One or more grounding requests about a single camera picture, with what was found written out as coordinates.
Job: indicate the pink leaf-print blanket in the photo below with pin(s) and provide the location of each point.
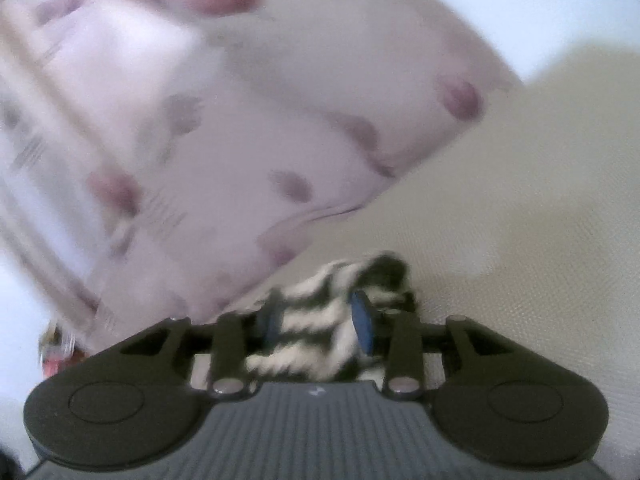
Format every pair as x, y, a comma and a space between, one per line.
240, 125

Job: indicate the black white striped knit garment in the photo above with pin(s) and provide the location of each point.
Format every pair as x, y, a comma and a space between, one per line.
315, 320

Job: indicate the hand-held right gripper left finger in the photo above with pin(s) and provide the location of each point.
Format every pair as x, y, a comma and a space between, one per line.
272, 321

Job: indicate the beige textured bed sheet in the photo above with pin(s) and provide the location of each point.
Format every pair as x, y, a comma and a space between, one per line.
525, 200

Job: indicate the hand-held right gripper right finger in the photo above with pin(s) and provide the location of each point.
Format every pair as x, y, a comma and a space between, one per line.
362, 324

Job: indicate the red item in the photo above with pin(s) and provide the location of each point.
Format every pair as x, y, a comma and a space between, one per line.
57, 357

